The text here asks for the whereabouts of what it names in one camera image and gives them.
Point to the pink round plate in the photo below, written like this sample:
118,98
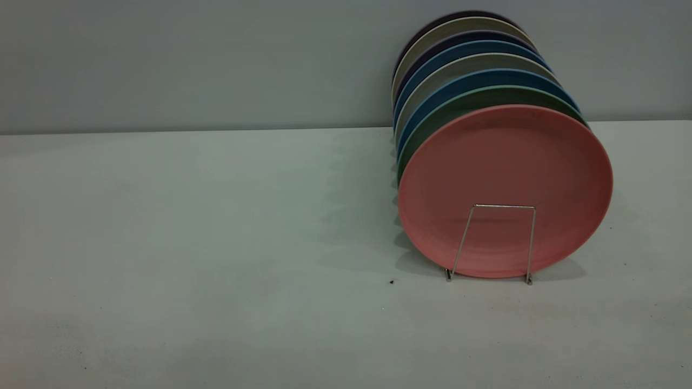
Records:
503,167

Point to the green round plate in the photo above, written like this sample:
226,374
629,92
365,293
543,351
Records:
465,100

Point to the blue round plate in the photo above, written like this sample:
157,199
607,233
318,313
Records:
465,47
476,80

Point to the beige round plate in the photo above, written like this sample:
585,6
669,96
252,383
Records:
465,62
459,24

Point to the dark purple round plate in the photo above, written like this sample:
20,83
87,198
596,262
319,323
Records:
470,35
459,14

